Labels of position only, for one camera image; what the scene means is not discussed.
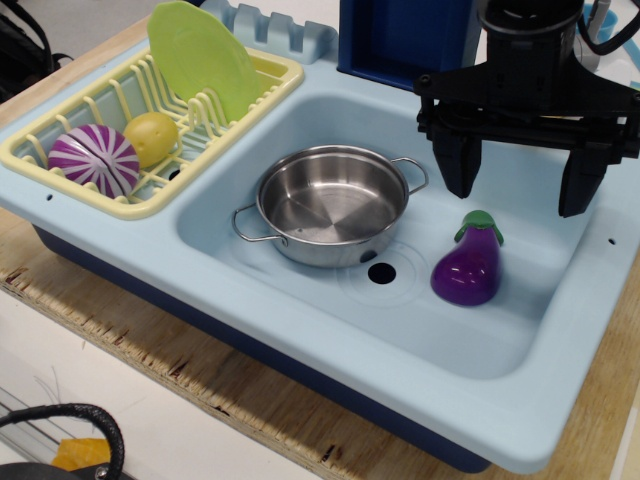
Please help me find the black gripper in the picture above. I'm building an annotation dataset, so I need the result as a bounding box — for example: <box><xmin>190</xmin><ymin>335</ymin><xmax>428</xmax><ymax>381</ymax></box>
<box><xmin>414</xmin><ymin>32</ymin><xmax>639</xmax><ymax>218</ymax></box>

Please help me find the purple toy eggplant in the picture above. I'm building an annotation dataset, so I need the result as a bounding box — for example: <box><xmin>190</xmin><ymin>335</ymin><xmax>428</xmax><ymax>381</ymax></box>
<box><xmin>430</xmin><ymin>210</ymin><xmax>504</xmax><ymax>307</ymax></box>

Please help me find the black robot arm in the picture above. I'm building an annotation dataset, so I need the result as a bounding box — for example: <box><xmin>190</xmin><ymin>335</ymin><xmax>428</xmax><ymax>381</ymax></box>
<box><xmin>413</xmin><ymin>1</ymin><xmax>639</xmax><ymax>217</ymax></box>

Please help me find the stainless steel pot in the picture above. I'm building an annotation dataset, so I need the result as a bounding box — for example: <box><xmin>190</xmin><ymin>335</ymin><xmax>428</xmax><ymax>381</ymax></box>
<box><xmin>252</xmin><ymin>145</ymin><xmax>430</xmax><ymax>268</ymax></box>

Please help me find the blue plastic cup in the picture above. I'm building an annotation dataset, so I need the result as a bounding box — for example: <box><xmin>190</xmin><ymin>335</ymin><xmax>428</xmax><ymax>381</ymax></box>
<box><xmin>583</xmin><ymin>1</ymin><xmax>618</xmax><ymax>44</ymax></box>

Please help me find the dark blue plastic box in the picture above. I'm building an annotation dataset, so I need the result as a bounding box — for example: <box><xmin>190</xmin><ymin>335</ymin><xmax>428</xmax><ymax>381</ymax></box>
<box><xmin>337</xmin><ymin>0</ymin><xmax>481</xmax><ymax>91</ymax></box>

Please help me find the light blue toy sink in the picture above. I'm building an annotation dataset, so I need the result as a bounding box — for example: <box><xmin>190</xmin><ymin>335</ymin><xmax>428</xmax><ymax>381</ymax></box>
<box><xmin>1</xmin><ymin>61</ymin><xmax>639</xmax><ymax>473</ymax></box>

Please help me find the light blue utensil holder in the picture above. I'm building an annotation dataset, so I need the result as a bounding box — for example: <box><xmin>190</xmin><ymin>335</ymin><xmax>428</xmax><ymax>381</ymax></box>
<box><xmin>200</xmin><ymin>1</ymin><xmax>339</xmax><ymax>65</ymax></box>

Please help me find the green plastic plate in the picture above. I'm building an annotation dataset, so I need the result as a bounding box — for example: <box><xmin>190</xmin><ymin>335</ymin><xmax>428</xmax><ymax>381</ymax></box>
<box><xmin>147</xmin><ymin>1</ymin><xmax>261</xmax><ymax>121</ymax></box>

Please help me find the yellow toy potato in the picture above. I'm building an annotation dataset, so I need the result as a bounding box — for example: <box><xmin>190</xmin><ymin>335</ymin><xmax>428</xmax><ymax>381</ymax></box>
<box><xmin>123</xmin><ymin>112</ymin><xmax>178</xmax><ymax>169</ymax></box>

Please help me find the yellow dish rack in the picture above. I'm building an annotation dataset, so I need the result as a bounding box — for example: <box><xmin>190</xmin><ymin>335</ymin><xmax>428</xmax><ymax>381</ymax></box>
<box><xmin>1</xmin><ymin>49</ymin><xmax>304</xmax><ymax>220</ymax></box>

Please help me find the purple white toy onion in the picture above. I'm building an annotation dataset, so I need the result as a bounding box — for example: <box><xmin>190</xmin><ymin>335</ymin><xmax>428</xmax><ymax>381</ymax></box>
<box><xmin>47</xmin><ymin>124</ymin><xmax>140</xmax><ymax>198</ymax></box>

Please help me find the black bag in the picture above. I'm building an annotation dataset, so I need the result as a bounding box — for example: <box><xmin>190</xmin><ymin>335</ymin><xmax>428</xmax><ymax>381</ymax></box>
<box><xmin>1</xmin><ymin>1</ymin><xmax>72</xmax><ymax>103</ymax></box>

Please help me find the yellow tape piece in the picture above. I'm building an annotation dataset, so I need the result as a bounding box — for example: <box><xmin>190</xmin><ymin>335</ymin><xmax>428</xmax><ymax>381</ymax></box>
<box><xmin>51</xmin><ymin>438</ymin><xmax>111</xmax><ymax>471</ymax></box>

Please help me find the black braided cable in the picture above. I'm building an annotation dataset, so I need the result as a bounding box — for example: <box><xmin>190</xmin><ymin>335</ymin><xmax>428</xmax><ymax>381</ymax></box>
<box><xmin>0</xmin><ymin>402</ymin><xmax>125</xmax><ymax>480</ymax></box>

